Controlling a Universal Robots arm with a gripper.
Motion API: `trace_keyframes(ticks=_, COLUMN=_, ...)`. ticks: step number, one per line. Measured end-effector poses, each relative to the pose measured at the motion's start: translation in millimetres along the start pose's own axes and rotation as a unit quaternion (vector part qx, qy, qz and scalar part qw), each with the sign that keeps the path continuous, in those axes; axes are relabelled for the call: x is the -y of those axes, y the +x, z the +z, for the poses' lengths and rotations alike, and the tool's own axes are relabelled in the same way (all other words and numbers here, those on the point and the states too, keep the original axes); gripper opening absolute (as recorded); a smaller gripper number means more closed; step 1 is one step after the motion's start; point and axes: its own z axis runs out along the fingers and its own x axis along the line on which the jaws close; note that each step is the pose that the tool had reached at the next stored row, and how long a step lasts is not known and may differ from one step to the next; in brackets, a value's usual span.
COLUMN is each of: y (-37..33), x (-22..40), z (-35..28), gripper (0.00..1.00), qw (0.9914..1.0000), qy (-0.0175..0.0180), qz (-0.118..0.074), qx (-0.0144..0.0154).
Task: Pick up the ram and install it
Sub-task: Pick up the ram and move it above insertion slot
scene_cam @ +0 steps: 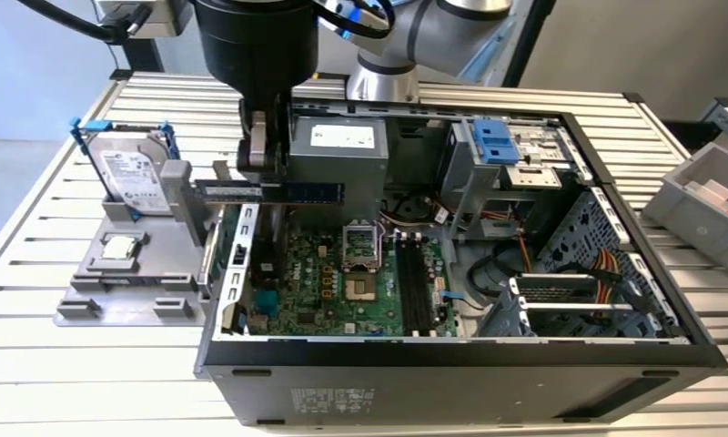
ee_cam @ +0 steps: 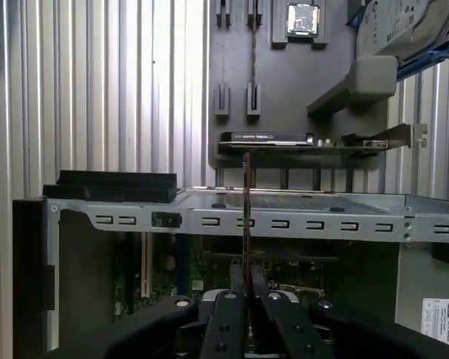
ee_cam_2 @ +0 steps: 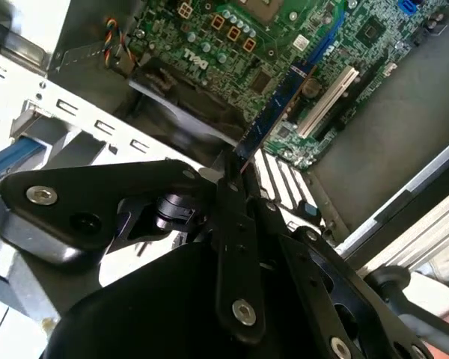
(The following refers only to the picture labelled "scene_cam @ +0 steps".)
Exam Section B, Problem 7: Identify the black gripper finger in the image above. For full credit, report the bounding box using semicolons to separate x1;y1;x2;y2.
263;93;292;183
236;102;272;183

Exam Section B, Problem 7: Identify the blue RAM stick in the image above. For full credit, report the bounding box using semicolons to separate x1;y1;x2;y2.
193;178;348;205

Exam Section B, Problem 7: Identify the grey power supply unit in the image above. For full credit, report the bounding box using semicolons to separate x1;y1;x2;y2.
284;116;391;229

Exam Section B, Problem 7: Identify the green graphics card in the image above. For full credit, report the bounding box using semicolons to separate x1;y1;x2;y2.
196;158;248;300

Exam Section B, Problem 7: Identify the silver hard disk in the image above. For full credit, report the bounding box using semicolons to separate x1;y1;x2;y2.
88;131;176;215

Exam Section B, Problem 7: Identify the blue disk carrier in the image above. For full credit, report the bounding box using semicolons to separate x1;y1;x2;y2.
69;117;183;224

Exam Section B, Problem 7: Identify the metal socket cover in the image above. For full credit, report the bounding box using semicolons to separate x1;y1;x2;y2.
342;219;383;270

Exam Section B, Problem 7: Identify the grey parts rack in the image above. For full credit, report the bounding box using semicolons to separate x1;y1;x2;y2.
52;158;236;328

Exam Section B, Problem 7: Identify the silver CPU chip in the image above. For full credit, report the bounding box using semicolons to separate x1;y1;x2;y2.
100;235;141;260

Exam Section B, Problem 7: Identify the green motherboard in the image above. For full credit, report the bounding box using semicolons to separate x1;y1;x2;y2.
246;226;463;339

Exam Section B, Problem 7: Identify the blue drive bay latch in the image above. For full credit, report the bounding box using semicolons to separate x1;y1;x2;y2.
470;118;516;167

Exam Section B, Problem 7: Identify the CPU socket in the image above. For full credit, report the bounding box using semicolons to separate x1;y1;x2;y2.
343;269;383;302

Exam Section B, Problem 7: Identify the blue expansion slot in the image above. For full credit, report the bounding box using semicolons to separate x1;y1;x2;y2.
254;290;280;319

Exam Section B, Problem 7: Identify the metal optical drive bay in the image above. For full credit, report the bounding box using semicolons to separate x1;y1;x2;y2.
446;117;578;192

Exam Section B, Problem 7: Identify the black open PC case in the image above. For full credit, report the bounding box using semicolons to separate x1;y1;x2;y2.
192;94;728;428

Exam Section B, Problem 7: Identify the metal disk bay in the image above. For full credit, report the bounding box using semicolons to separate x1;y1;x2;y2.
479;271;642;338

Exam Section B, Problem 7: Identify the grey plastic bin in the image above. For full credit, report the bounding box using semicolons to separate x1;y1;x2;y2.
641;141;728;274

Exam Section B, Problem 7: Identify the white block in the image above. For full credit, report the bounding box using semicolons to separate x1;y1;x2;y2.
683;178;728;207

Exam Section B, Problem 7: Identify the black frame post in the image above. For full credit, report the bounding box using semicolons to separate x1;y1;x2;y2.
502;0;560;88
120;36;167;74

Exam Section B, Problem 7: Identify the wire bundle by fan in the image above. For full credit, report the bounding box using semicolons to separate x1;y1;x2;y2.
379;194;452;228

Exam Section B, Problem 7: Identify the black camera cable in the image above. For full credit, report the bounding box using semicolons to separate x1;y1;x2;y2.
17;0;151;46

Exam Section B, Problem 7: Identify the black looped wire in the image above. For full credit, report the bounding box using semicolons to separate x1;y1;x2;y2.
466;253;519;301

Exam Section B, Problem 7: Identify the thin orange wire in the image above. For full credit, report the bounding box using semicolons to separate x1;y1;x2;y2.
518;227;534;275

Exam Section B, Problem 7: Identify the orange yellow wire bundle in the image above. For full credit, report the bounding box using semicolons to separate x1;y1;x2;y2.
586;249;626;305

